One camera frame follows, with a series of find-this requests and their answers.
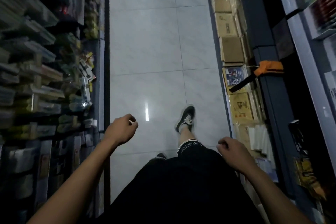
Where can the person's right hand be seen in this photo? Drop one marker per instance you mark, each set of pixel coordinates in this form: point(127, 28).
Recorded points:
point(236, 154)

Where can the person's left hand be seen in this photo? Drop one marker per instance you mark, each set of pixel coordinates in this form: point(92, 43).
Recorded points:
point(119, 130)

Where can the person's right fingers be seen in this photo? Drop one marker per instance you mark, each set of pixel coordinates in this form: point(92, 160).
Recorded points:
point(223, 144)

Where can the person's left fingers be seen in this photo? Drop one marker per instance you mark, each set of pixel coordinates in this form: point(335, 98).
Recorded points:
point(132, 124)

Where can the person's right forearm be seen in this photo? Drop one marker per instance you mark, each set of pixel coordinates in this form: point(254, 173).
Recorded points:
point(270, 195)

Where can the person's left forearm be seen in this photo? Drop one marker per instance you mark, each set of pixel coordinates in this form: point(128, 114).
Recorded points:
point(78, 181)

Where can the stack of white packets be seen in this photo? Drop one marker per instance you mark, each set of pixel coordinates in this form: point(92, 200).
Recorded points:
point(259, 137)

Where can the person's right leg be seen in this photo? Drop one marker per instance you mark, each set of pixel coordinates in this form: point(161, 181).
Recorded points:
point(185, 137)

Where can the black sneaker toe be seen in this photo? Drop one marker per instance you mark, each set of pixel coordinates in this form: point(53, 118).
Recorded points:
point(161, 155)

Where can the black sneaker white laces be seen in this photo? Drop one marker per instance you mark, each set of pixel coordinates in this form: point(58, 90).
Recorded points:
point(185, 117)

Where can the black shorts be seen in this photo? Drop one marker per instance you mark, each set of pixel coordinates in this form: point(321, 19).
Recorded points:
point(183, 187)

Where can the grey goods shelf unit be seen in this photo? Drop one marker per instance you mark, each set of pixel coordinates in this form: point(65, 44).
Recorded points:
point(101, 74)

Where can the cluster of small hanging packets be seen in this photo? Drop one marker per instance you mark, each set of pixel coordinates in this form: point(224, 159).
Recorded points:
point(86, 79)

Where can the blue printed box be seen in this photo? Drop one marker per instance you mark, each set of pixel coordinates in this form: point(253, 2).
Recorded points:
point(234, 75)

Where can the dark blue shelf unit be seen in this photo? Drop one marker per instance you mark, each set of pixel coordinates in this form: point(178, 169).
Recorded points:
point(273, 95)

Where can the black packet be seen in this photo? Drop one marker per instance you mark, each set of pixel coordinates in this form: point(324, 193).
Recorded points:
point(298, 137)

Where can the yellow printed packet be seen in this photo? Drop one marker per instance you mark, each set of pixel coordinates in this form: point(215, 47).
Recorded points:
point(308, 176)

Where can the row of grey carded goods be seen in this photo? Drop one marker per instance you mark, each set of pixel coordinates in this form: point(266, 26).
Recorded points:
point(31, 168)

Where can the row of yellow packets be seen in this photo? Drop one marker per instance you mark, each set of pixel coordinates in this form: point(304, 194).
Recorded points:
point(91, 19)

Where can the row of brown cardboard boxes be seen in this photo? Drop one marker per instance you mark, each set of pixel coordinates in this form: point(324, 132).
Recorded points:
point(227, 25)

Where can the stacks of flat boxed goods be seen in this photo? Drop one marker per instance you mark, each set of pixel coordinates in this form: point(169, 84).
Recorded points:
point(28, 55)

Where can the pile of colourful packets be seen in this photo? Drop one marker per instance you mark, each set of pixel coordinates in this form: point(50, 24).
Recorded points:
point(319, 0)

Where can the grey shelf rail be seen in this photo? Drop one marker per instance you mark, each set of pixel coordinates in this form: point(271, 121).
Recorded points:
point(307, 61)

